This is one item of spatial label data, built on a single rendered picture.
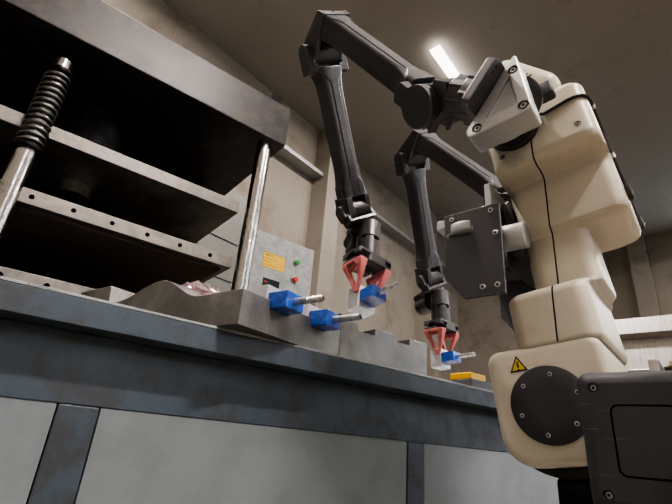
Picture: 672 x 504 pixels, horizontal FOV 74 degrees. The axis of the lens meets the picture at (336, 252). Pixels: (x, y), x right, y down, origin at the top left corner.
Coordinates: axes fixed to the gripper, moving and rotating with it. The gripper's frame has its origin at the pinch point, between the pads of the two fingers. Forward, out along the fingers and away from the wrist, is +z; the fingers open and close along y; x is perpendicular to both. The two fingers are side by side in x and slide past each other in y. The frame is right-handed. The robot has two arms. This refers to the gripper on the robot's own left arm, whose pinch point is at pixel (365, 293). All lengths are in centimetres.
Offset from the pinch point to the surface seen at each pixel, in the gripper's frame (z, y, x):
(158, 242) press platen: -36, 32, -74
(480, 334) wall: -378, -682, -428
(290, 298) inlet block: 17.3, 25.7, 12.2
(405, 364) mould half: 12.5, -13.1, -0.2
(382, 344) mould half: 10.6, -5.5, 0.3
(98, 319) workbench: 28, 49, 6
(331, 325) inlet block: 16.6, 14.6, 8.6
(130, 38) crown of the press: -95, 70, -54
